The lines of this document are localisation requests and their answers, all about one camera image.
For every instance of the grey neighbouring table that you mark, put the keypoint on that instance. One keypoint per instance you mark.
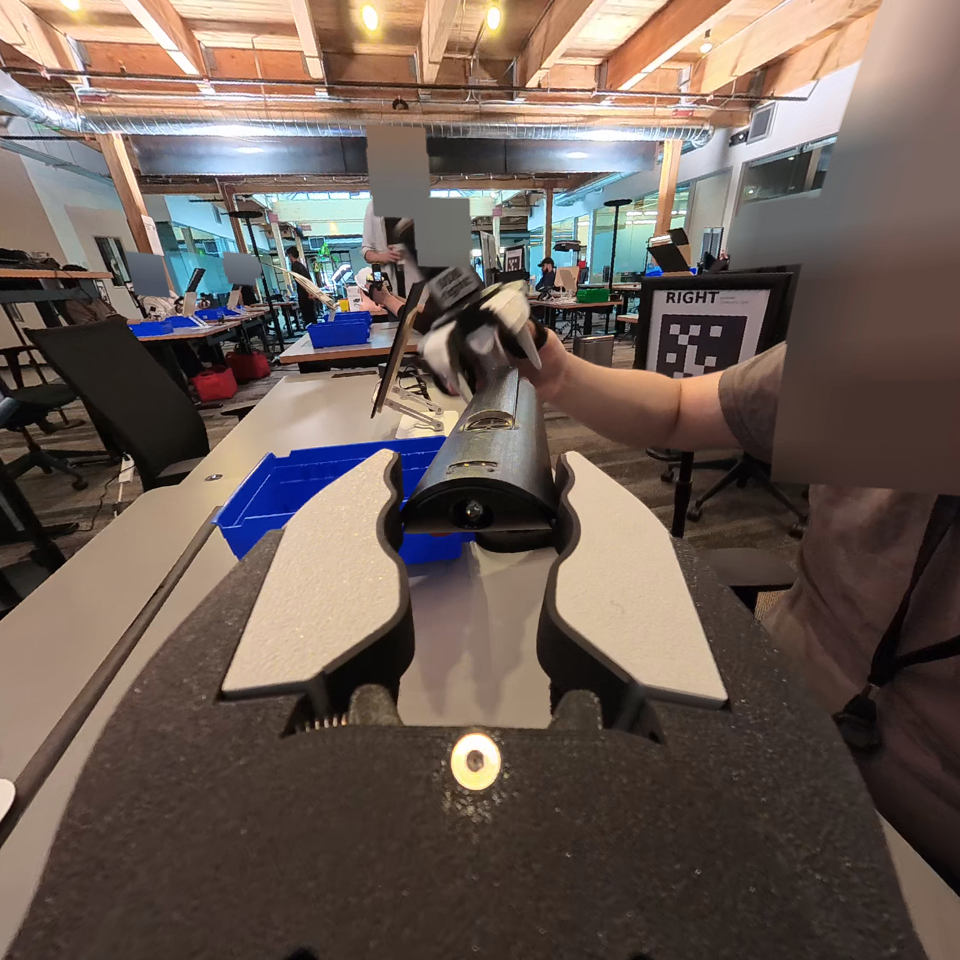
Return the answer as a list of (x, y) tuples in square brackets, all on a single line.
[(330, 358)]

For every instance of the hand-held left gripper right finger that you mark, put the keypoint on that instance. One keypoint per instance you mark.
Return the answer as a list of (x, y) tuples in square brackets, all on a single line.
[(637, 607)]

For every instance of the white power strip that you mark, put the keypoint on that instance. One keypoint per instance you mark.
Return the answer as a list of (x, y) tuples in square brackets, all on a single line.
[(126, 480)]

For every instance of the black remote control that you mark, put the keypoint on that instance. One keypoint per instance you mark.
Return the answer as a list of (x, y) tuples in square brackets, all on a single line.
[(487, 450)]

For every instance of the green crate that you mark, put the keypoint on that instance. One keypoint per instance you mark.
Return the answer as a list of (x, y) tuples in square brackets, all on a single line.
[(592, 295)]

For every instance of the white board stand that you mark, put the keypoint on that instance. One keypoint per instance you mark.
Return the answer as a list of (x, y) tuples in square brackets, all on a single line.
[(424, 426)]

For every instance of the thin silver air duct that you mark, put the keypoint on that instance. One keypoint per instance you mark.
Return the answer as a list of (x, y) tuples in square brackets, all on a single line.
[(375, 127)]

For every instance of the black textured mat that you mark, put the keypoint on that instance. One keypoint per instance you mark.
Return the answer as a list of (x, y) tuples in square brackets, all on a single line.
[(517, 541)]

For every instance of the red bag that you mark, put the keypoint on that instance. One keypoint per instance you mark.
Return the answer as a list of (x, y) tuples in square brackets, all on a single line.
[(249, 366), (214, 384)]

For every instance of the long background desk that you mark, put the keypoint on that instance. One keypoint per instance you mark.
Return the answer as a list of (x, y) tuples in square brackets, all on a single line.
[(225, 326)]

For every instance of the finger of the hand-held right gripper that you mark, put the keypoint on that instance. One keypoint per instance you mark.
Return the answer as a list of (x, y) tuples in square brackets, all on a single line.
[(510, 307), (439, 352)]

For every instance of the blue plastic bin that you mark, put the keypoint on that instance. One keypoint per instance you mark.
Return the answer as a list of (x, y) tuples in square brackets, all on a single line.
[(300, 480)]

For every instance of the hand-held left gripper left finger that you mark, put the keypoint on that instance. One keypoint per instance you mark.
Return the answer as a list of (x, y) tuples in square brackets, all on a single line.
[(322, 600)]

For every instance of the framed checkered tag sign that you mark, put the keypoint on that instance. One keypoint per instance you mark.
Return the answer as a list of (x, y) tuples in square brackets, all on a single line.
[(705, 330)]

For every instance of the black swivel stool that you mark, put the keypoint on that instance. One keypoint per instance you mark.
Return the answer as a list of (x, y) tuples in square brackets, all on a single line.
[(679, 487)]

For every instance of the person's taupe shirt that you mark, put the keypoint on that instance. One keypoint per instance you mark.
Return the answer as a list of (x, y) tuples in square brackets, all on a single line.
[(862, 600)]

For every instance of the black rectangular ceiling duct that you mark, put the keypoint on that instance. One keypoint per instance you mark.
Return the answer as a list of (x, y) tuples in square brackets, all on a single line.
[(300, 156)]

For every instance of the grey waste bin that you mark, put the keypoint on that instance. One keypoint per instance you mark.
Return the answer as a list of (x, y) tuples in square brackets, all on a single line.
[(592, 351)]

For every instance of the wooden background desk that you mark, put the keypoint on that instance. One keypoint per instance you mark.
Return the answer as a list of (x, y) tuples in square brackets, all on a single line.
[(52, 274)]

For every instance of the black floor lamp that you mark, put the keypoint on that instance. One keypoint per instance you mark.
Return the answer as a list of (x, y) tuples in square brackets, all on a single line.
[(616, 240)]

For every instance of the small blue background bin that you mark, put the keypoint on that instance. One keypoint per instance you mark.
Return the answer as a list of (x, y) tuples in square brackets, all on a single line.
[(339, 331)]

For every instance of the person's right hand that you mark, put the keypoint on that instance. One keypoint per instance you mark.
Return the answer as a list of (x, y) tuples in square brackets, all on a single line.
[(555, 367)]

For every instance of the person's right forearm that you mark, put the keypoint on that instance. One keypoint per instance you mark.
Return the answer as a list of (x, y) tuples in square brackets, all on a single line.
[(660, 405)]

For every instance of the wall vent grille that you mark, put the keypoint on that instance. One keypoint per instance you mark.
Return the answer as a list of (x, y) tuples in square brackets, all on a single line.
[(761, 124)]

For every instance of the black office chair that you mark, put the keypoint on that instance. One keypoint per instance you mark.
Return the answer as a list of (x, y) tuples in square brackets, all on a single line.
[(30, 405), (120, 390)]

